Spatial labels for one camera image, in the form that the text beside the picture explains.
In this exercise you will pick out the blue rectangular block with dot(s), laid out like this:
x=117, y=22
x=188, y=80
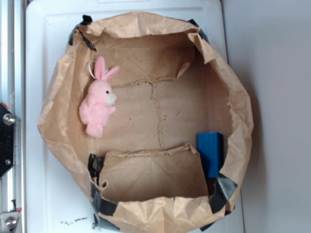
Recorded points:
x=210, y=147

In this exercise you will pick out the brown paper bag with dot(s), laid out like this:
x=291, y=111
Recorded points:
x=144, y=174

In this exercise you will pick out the aluminium frame rail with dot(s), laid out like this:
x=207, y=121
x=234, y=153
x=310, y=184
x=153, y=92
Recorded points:
x=12, y=73

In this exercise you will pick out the pink plush bunny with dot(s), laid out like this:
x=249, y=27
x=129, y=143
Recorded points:
x=98, y=104

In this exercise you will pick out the silver corner bracket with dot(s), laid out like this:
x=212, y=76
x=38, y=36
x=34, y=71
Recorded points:
x=10, y=222

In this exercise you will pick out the black metal bracket plate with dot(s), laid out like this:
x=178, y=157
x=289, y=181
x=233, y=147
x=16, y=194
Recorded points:
x=7, y=131

